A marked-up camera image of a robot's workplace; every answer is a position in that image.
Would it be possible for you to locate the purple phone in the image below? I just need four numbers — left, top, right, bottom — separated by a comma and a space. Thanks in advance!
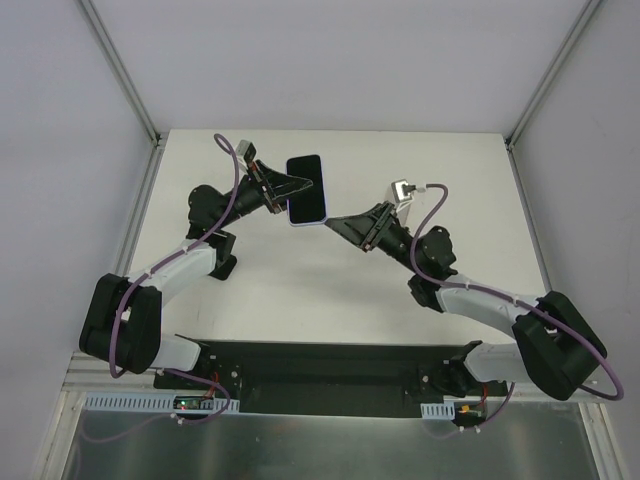
286, 154, 328, 227

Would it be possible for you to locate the clear phone case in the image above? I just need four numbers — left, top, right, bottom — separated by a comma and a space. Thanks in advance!
385, 182, 417, 227

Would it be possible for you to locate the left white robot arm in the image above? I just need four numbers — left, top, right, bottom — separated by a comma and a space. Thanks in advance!
79, 160, 313, 389

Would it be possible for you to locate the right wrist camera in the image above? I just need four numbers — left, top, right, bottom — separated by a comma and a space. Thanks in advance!
391, 179, 417, 204

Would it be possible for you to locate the left aluminium frame post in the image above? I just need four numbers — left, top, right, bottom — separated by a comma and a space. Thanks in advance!
75, 0, 162, 147

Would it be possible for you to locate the aluminium frame post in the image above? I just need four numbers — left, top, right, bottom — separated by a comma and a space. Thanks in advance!
503, 0, 606, 149
75, 0, 162, 147

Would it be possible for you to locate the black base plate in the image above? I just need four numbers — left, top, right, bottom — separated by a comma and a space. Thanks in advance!
153, 341, 507, 418

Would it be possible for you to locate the right white cable duct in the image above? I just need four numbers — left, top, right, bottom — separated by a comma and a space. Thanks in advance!
420, 401, 456, 421

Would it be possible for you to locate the white cable duct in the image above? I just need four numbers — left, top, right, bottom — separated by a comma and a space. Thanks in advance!
84, 392, 240, 415
420, 401, 456, 421

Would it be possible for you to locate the aluminium rail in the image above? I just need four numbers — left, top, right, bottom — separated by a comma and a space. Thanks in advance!
63, 349, 166, 391

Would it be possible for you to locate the left white cable duct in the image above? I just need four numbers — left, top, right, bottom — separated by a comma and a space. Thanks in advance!
84, 392, 240, 415

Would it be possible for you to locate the right aluminium frame post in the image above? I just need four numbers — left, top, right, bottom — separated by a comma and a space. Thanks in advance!
503, 0, 606, 149

